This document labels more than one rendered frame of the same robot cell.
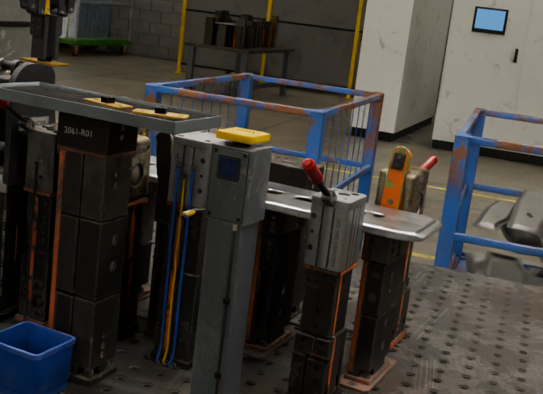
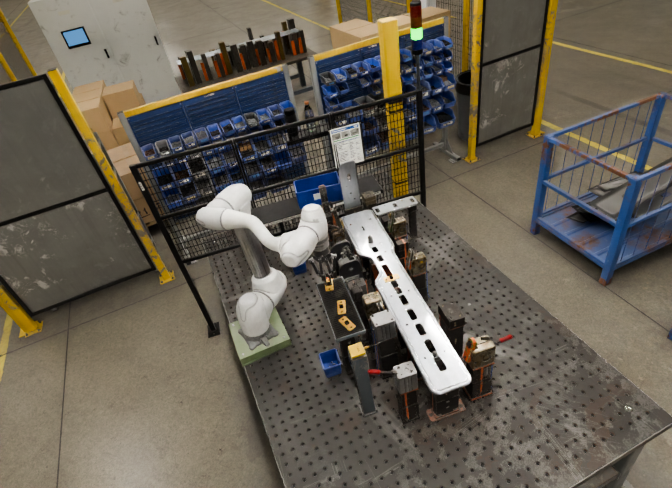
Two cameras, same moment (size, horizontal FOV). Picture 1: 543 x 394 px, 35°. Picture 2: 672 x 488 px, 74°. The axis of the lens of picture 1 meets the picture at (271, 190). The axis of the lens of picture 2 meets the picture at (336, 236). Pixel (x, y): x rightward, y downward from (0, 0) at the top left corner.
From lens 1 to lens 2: 174 cm
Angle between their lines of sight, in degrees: 56
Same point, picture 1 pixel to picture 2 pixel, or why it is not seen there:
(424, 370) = (471, 420)
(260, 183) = (361, 365)
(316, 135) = (630, 192)
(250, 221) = (358, 374)
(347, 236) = (402, 385)
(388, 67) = not seen: outside the picture
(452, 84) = not seen: outside the picture
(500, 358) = (520, 429)
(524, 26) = not seen: outside the picture
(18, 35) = (527, 55)
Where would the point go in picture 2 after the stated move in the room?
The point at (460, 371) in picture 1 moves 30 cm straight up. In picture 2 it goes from (487, 429) to (492, 391)
